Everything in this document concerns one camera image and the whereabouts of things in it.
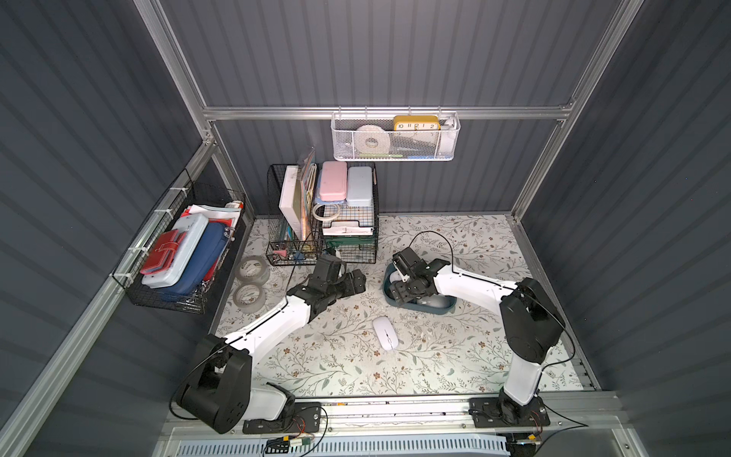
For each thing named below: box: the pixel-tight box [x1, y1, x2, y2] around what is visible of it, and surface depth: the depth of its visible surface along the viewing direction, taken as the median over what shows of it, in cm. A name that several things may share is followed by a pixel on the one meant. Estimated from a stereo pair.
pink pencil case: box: [319, 160, 348, 202], surface depth 96 cm
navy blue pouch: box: [154, 221, 230, 298], surface depth 69 cm
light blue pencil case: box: [346, 165, 374, 207], surface depth 105 cm
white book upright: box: [278, 164, 303, 241], surface depth 94 cm
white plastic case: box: [141, 215, 210, 289], surface depth 66 cm
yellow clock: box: [393, 115, 441, 131], surface depth 90 cm
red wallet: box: [139, 228, 188, 276], surface depth 64 cm
